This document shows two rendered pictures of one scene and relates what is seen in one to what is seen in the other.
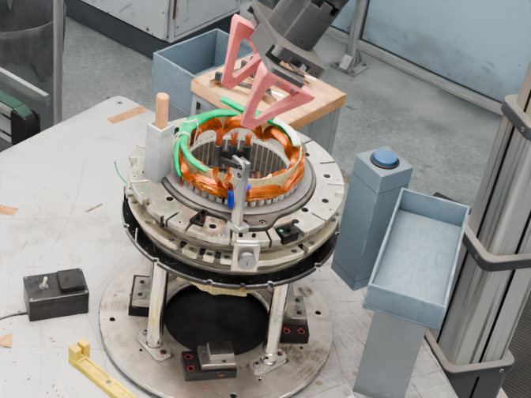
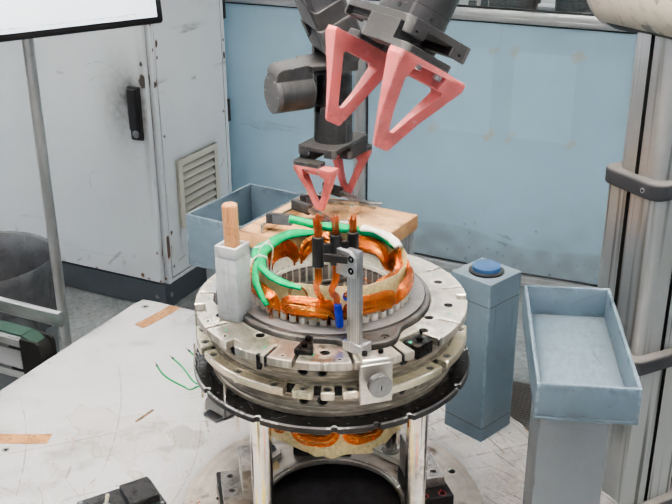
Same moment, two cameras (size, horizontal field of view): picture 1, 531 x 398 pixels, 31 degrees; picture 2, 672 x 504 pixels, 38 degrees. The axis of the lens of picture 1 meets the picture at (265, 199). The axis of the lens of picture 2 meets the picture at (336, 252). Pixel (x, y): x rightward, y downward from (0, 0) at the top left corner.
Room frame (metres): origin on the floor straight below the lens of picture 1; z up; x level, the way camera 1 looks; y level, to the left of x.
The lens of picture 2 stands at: (0.14, 0.13, 1.59)
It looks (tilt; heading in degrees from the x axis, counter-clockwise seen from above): 23 degrees down; 355
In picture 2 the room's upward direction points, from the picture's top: straight up
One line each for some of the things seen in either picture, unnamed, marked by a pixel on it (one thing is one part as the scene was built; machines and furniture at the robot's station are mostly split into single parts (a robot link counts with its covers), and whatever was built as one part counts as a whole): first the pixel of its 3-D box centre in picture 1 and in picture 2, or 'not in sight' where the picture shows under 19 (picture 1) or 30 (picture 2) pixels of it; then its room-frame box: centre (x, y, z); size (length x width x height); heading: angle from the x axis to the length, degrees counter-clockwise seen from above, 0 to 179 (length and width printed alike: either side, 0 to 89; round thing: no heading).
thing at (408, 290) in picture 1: (401, 313); (566, 435); (1.11, -0.23, 0.92); 0.25 x 0.11 x 0.28; 168
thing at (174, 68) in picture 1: (200, 117); (249, 286); (1.58, 0.15, 0.92); 0.17 x 0.11 x 0.28; 144
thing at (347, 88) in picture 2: not in sight; (329, 87); (1.53, 0.02, 1.26); 0.07 x 0.06 x 0.07; 112
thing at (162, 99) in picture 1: (161, 114); (231, 229); (1.13, 0.16, 1.20); 0.02 x 0.02 x 0.06
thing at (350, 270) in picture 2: (237, 167); (346, 262); (1.04, 0.04, 1.20); 0.02 x 0.01 x 0.03; 46
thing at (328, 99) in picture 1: (269, 92); (329, 229); (1.49, 0.02, 1.05); 0.20 x 0.19 x 0.02; 54
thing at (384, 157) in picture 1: (385, 157); (486, 266); (1.36, -0.19, 1.04); 0.04 x 0.04 x 0.01
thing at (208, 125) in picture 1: (205, 130); (281, 257); (1.22, 0.10, 1.12); 0.06 x 0.02 x 0.04; 144
